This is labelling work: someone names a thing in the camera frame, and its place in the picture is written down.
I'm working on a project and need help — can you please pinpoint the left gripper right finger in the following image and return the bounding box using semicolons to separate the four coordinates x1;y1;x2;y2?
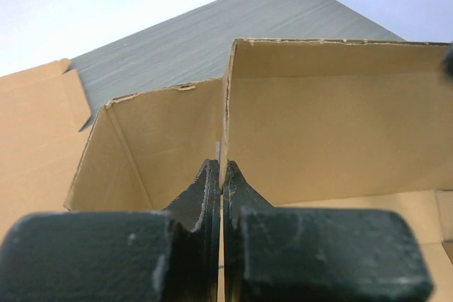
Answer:
223;161;435;301

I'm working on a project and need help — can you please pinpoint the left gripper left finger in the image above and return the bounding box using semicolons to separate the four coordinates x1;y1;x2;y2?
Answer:
1;160;220;301

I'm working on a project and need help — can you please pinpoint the large brown cardboard box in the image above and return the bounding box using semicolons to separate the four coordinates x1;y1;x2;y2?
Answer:
64;39;452;301

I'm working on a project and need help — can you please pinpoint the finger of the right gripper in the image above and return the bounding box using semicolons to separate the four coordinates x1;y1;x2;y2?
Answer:
441;43;453;81

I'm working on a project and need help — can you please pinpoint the small flat cardboard box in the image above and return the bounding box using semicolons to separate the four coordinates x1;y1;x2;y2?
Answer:
1;59;91;235

